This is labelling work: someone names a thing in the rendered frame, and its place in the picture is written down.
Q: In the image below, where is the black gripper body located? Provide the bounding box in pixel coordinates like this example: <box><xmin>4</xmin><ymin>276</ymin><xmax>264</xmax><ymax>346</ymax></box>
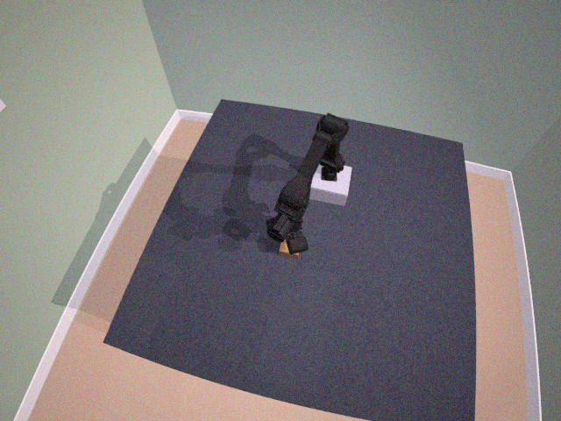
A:
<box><xmin>287</xmin><ymin>218</ymin><xmax>309</xmax><ymax>254</ymax></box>

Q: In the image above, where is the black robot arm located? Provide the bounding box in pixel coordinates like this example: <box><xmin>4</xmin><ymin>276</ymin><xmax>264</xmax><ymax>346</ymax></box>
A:
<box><xmin>266</xmin><ymin>112</ymin><xmax>350</xmax><ymax>242</ymax></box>

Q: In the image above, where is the tan square block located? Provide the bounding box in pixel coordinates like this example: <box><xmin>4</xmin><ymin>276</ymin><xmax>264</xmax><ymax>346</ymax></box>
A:
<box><xmin>279</xmin><ymin>239</ymin><xmax>300</xmax><ymax>260</ymax></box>

